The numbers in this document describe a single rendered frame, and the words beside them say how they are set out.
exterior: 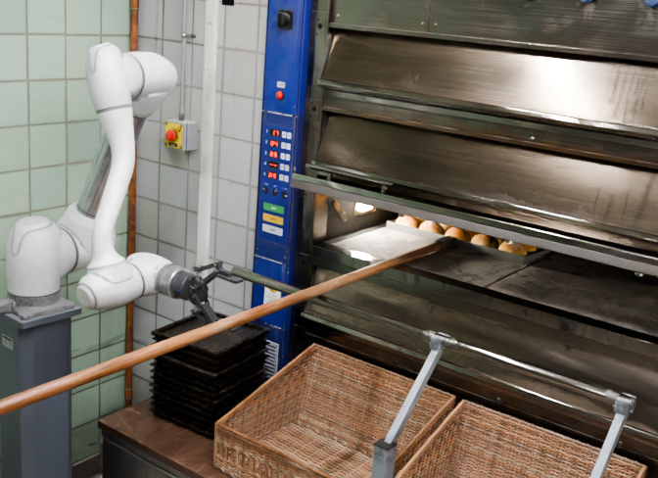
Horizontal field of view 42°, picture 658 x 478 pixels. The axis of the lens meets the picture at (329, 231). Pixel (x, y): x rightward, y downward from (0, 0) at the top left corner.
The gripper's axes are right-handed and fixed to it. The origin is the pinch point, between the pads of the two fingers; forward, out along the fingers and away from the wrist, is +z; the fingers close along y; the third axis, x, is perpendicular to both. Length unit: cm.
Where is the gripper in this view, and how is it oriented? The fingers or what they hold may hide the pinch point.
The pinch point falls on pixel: (235, 305)
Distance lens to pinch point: 228.5
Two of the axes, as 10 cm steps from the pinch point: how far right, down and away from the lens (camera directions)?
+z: 7.9, 2.3, -5.7
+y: -0.8, 9.6, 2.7
